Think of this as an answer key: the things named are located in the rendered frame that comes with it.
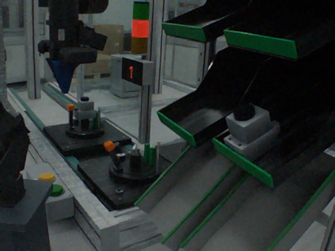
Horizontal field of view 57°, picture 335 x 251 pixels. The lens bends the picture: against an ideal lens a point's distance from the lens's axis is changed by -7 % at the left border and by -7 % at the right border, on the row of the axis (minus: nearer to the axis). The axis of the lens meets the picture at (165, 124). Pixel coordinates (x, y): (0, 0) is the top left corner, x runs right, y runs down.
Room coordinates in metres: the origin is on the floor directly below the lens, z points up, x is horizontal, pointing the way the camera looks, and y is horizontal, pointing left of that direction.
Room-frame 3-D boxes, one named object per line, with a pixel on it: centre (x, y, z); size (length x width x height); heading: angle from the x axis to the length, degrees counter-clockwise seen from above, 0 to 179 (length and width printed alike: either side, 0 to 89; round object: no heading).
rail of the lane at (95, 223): (0.92, 0.36, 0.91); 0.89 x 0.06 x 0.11; 37
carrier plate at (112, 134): (1.06, 0.28, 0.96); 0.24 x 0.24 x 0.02; 37
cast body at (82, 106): (1.07, 0.27, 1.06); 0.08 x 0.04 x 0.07; 127
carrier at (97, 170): (0.79, 0.07, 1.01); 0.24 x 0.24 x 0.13; 37
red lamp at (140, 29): (1.01, 0.10, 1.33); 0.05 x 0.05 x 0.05
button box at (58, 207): (0.73, 0.30, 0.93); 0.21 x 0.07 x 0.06; 37
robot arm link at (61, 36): (0.63, 0.21, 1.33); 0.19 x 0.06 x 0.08; 37
